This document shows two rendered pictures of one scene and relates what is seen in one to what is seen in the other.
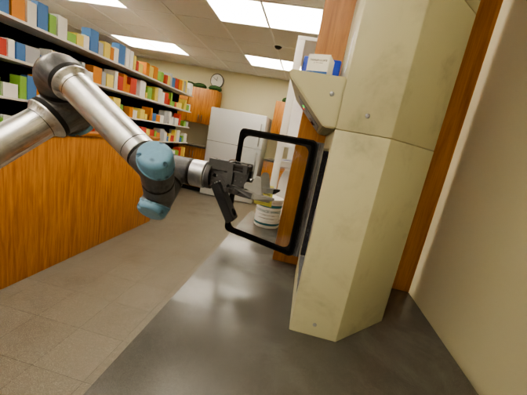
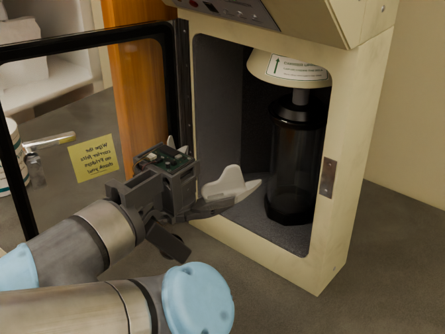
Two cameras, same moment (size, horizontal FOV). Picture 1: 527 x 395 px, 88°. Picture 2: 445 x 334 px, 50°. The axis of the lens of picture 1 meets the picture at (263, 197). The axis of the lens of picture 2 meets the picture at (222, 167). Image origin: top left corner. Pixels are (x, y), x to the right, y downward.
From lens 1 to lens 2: 0.67 m
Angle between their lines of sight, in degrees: 57
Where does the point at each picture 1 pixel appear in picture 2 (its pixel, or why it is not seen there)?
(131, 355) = not seen: outside the picture
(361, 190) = (371, 105)
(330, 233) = (348, 173)
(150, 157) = (218, 313)
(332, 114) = (357, 28)
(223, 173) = (151, 199)
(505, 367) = (430, 168)
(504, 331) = (422, 142)
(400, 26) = not seen: outside the picture
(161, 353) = not seen: outside the picture
